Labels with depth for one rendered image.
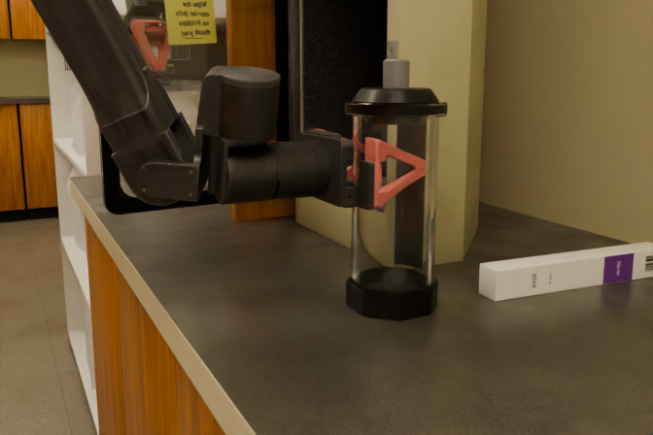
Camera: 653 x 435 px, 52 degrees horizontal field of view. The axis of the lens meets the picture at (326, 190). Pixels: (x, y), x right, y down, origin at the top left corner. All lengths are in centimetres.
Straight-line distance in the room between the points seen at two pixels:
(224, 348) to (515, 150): 81
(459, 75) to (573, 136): 37
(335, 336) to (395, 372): 9
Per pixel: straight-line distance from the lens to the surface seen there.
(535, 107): 127
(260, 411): 54
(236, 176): 61
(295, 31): 111
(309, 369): 60
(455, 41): 88
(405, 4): 84
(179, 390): 89
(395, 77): 70
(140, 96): 61
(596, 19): 119
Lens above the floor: 120
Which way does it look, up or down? 10 degrees down
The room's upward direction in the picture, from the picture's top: straight up
